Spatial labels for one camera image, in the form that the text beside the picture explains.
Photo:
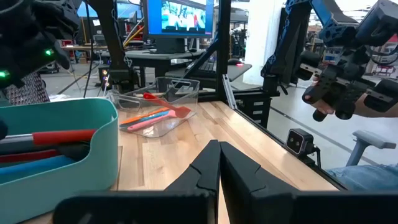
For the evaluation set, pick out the black desk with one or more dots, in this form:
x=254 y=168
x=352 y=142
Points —
x=161 y=56

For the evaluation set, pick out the black computer mouse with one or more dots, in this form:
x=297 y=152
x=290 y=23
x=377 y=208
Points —
x=234 y=61

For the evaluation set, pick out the black aluminium table frame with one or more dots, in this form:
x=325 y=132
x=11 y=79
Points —
x=224 y=46

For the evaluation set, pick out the person's leg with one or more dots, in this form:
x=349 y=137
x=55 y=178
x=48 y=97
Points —
x=367 y=177

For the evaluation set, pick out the blue silicone spoon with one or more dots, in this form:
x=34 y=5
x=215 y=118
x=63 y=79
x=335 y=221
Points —
x=31 y=166

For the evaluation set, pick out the black drawer cabinet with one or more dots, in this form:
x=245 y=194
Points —
x=253 y=112

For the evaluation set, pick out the blue silicone spatula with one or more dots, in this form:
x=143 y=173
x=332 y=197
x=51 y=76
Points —
x=152 y=118

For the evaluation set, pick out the wooden workbench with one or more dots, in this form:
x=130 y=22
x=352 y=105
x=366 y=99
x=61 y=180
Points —
x=84 y=48

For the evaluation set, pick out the black table-level camera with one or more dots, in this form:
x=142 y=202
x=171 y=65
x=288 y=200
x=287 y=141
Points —
x=297 y=141

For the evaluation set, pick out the steel utensil with red grip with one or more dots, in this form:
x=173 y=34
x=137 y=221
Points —
x=62 y=137

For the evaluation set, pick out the grey keyboard desk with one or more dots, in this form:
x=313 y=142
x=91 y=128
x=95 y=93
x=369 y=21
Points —
x=239 y=71

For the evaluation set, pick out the grey chair armrest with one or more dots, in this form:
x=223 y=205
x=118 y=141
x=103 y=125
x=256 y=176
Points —
x=373 y=140

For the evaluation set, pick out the red silicone spatula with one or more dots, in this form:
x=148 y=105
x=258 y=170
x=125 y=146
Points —
x=182 y=112

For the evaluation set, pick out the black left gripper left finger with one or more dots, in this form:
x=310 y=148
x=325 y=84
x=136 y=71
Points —
x=199 y=186

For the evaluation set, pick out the person's forearm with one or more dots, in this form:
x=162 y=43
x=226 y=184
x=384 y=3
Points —
x=388 y=113

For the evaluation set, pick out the person's hand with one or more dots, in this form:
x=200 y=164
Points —
x=323 y=107

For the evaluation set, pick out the computer monitor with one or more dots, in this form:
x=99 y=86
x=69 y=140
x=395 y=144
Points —
x=180 y=18

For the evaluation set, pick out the pink silicone spatula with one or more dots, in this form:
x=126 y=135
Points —
x=146 y=124

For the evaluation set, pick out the teal plastic bin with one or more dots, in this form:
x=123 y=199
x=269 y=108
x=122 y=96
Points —
x=62 y=180

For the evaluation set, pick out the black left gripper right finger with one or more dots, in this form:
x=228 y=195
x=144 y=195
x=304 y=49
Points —
x=255 y=193

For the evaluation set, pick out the clear plastic bin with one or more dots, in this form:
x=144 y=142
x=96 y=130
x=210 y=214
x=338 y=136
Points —
x=186 y=93

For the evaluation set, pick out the black computer tower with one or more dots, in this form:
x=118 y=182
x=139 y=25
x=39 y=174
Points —
x=104 y=77

